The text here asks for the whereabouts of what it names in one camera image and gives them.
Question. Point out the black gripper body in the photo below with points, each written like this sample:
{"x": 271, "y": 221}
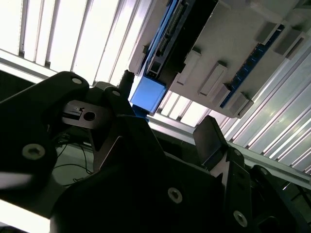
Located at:
{"x": 145, "y": 199}

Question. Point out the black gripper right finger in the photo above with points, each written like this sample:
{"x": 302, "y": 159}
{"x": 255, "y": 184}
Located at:
{"x": 209, "y": 140}

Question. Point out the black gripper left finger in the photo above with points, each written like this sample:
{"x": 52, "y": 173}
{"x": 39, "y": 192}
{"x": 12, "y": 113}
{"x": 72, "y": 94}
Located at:
{"x": 29, "y": 116}

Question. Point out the hard disk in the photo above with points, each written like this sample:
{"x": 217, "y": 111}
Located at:
{"x": 148, "y": 94}

